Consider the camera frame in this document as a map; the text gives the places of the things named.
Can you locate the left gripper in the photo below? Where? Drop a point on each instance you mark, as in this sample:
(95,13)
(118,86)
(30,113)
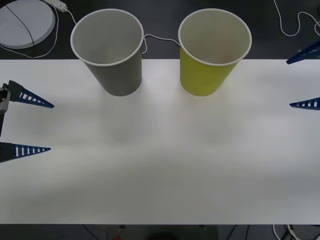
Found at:
(3,96)

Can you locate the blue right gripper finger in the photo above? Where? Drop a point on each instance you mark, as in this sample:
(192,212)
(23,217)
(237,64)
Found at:
(306,53)
(308,103)

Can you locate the round white disc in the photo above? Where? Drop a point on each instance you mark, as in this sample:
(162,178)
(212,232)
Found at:
(15,30)

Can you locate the yellow-green plastic waste bin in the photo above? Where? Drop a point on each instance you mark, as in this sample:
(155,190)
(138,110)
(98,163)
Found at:
(202,77)

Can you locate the grey plastic waste bin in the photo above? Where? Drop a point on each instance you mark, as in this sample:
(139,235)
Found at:
(117,75)

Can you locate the white power strip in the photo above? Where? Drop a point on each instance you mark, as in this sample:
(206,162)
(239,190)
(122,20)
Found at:
(57,3)

